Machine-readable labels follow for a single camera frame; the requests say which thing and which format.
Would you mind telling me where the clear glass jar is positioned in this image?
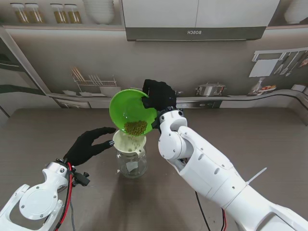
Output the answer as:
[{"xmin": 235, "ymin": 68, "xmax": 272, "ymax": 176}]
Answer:
[{"xmin": 115, "ymin": 143, "xmax": 147, "ymax": 180}]

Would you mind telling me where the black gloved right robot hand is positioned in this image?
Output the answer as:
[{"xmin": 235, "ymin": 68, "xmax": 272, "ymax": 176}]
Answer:
[{"xmin": 141, "ymin": 79, "xmax": 178, "ymax": 113}]

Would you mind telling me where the cream plastic funnel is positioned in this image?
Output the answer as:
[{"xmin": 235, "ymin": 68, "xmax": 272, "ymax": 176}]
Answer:
[{"xmin": 113, "ymin": 129, "xmax": 147, "ymax": 157}]

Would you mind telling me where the bright green plastic bowl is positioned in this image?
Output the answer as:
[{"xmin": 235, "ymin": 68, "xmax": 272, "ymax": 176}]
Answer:
[{"xmin": 109, "ymin": 89, "xmax": 160, "ymax": 137}]

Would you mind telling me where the pile of green mung beans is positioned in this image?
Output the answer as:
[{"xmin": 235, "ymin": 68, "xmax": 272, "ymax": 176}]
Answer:
[{"xmin": 124, "ymin": 120, "xmax": 148, "ymax": 137}]

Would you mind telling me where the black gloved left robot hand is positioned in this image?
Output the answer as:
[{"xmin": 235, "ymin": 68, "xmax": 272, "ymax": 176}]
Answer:
[{"xmin": 63, "ymin": 127, "xmax": 117, "ymax": 167}]

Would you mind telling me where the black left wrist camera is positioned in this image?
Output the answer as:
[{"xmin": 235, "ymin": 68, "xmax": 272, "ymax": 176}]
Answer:
[{"xmin": 72, "ymin": 171, "xmax": 91, "ymax": 187}]

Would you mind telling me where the red left arm cable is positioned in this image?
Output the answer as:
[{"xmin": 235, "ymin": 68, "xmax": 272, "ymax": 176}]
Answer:
[{"xmin": 57, "ymin": 162, "xmax": 74, "ymax": 231}]

